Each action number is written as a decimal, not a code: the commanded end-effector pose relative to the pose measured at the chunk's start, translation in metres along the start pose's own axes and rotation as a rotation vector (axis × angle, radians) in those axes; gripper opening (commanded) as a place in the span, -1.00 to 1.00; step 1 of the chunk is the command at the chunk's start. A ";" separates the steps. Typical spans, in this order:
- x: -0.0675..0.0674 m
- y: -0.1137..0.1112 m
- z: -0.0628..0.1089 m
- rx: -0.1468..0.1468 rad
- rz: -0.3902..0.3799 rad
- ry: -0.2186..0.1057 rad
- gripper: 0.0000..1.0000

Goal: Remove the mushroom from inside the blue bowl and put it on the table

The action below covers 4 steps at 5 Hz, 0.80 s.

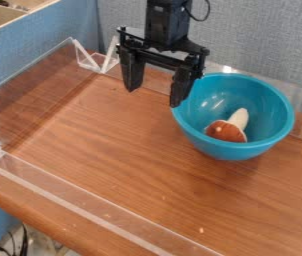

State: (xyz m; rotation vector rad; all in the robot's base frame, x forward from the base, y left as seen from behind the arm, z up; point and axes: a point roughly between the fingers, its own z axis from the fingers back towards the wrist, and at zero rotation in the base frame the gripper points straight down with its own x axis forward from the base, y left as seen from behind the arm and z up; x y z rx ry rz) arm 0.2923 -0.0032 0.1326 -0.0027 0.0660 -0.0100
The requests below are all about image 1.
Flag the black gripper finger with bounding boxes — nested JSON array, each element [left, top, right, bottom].
[[169, 65, 201, 108], [118, 46, 145, 92]]

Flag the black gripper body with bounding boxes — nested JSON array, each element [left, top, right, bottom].
[[117, 27, 209, 72]]

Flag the brown toy mushroom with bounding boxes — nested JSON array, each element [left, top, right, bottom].
[[204, 108, 248, 143]]

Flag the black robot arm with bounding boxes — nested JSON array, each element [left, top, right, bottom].
[[116, 0, 211, 108]]

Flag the blue plastic bowl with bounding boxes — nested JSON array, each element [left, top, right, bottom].
[[172, 73, 295, 161]]

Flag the wooden shelf box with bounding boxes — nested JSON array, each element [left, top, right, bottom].
[[0, 0, 60, 28]]

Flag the clear acrylic barrier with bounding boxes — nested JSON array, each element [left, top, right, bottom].
[[0, 39, 302, 256]]

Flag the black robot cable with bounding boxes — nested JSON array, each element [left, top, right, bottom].
[[181, 0, 212, 23]]

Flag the black floor cables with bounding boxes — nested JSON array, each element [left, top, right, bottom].
[[0, 223, 30, 256]]

